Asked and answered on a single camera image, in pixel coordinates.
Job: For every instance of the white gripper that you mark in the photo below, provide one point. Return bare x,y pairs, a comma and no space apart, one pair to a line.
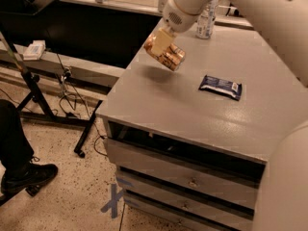
177,19

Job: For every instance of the orange soda can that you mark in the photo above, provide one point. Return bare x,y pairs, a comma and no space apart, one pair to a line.
171,58

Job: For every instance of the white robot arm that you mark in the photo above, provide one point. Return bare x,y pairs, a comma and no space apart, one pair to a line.
282,201

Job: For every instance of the clear plastic water bottle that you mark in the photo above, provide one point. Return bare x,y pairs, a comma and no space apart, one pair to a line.
206,21

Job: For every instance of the blue snack bar wrapper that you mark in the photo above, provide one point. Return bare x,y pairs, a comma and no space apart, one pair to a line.
220,86

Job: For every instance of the grey drawer cabinet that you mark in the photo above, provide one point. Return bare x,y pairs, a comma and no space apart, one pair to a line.
196,157

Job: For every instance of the white tissue pack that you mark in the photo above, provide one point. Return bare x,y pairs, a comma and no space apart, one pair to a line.
34,51

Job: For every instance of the blue tape cross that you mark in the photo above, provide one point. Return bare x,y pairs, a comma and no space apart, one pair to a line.
115,197

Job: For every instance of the black trouser leg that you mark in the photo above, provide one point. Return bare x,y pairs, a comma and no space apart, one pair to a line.
15,151

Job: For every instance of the black shoe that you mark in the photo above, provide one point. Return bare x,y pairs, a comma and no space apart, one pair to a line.
31,175

